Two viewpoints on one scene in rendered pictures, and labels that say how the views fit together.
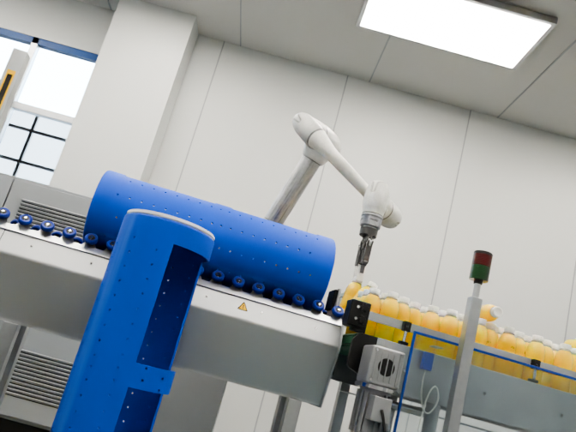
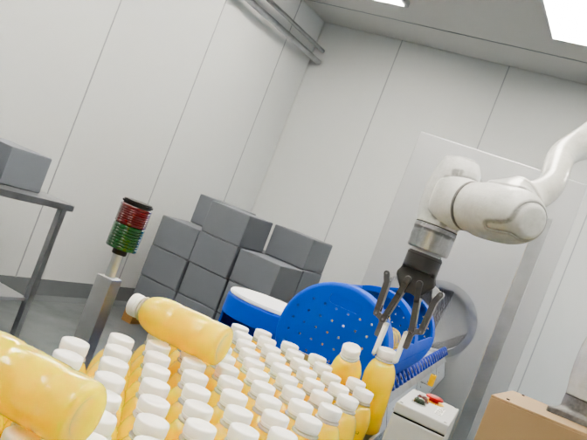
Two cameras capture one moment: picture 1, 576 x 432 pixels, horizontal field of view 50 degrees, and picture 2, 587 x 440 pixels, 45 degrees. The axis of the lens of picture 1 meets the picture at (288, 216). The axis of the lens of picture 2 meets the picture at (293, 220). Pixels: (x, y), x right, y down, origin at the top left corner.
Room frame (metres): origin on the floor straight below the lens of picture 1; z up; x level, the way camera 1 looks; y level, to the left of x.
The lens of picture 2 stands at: (2.94, -1.79, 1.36)
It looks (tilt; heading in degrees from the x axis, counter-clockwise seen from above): 1 degrees down; 117
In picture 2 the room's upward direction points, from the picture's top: 21 degrees clockwise
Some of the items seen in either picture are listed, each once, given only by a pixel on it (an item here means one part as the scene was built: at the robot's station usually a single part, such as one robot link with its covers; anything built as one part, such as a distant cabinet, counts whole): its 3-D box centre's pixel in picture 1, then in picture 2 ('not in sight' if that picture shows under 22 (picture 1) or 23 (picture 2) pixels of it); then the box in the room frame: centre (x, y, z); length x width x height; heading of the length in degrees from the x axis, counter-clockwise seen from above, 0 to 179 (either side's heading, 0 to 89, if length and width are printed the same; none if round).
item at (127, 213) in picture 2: (482, 261); (133, 216); (2.04, -0.68, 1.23); 0.06 x 0.06 x 0.04
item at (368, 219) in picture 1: (370, 222); (431, 241); (2.52, -0.34, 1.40); 0.09 x 0.09 x 0.06
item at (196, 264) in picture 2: not in sight; (229, 282); (-0.01, 3.31, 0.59); 1.20 x 0.80 x 1.19; 1
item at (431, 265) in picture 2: (367, 238); (417, 273); (2.52, -0.34, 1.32); 0.08 x 0.07 x 0.09; 7
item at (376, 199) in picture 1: (377, 199); (454, 193); (2.53, -0.35, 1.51); 0.13 x 0.11 x 0.16; 146
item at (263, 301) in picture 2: (171, 226); (269, 303); (1.88, 0.34, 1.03); 0.28 x 0.28 x 0.01
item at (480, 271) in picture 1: (479, 273); (125, 237); (2.04, -0.68, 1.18); 0.06 x 0.06 x 0.05
